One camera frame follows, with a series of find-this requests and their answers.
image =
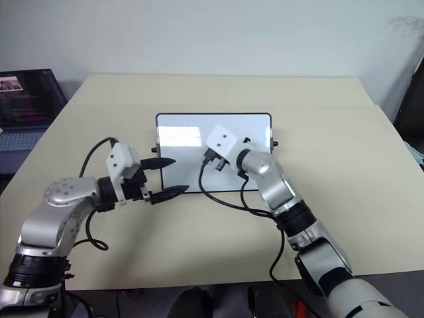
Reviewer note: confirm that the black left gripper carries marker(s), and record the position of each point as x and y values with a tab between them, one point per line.
133	192

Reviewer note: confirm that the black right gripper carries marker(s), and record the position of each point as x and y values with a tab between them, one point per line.
212	156

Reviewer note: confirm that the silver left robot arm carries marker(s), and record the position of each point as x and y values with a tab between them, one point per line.
59	195

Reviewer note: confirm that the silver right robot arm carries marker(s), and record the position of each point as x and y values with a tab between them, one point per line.
275	189

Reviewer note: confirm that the black-framed whiteboard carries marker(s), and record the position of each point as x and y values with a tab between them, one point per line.
185	132

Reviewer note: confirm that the open laptop with dark screen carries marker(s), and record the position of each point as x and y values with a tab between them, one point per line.
26	99

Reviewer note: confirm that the teal cloth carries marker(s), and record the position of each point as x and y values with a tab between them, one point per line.
418	155

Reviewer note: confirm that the dark monitor panel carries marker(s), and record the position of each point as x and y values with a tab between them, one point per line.
410	99

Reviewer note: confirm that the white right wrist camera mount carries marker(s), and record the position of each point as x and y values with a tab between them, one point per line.
222	140

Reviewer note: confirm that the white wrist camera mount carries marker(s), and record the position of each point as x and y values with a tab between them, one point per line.
222	140
119	159

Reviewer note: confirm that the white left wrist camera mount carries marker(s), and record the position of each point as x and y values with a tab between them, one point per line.
119	159

